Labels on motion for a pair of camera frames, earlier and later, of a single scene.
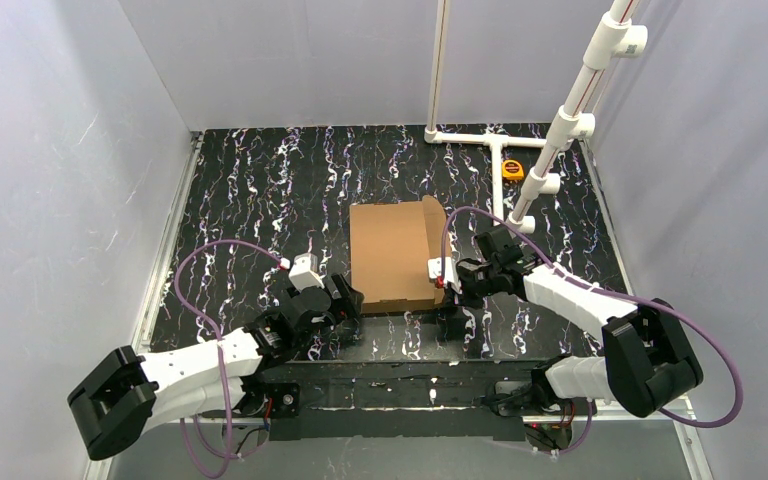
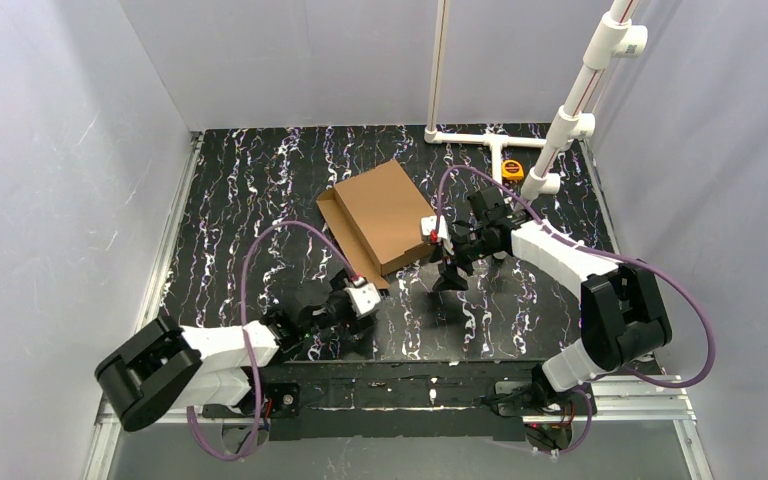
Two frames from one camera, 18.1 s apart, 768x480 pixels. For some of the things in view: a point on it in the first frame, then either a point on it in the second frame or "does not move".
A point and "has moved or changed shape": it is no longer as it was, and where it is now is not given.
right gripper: x=462 y=278 to x=457 y=251
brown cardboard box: x=390 y=247 has moved or changed shape
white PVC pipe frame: x=617 y=38 does not move
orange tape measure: x=512 y=169 does not move
